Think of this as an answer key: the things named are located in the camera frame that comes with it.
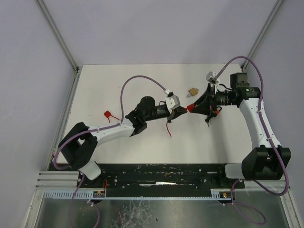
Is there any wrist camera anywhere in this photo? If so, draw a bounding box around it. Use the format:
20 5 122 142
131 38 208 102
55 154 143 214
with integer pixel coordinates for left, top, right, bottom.
165 92 180 112
206 71 219 85

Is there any orange black padlock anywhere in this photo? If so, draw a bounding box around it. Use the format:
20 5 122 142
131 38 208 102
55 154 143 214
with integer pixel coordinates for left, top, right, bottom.
215 106 222 115

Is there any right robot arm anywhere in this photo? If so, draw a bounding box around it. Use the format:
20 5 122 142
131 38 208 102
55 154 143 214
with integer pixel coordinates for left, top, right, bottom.
187 72 291 181

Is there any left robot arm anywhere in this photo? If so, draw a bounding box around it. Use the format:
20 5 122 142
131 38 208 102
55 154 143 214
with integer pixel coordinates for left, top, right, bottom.
59 95 187 180

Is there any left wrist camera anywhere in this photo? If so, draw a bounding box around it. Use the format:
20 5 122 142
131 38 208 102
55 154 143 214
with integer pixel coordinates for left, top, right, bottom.
165 92 180 112

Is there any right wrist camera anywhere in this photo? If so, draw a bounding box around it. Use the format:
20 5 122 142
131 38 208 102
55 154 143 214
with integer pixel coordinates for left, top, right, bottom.
206 71 219 85

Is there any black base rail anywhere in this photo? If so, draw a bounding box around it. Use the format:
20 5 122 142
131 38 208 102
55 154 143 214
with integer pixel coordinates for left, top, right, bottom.
47 162 245 198

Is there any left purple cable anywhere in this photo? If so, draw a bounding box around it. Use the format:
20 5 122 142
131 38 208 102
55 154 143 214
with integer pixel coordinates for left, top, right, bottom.
52 75 171 228

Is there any small red cable padlock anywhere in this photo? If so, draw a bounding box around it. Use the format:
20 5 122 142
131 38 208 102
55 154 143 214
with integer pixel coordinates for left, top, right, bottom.
166 104 194 137

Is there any brass padlock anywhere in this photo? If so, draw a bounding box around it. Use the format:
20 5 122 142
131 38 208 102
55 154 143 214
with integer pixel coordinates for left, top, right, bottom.
186 87 199 98

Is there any white slotted cable duct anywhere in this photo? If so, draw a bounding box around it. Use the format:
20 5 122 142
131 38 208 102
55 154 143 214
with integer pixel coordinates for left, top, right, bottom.
44 189 106 200

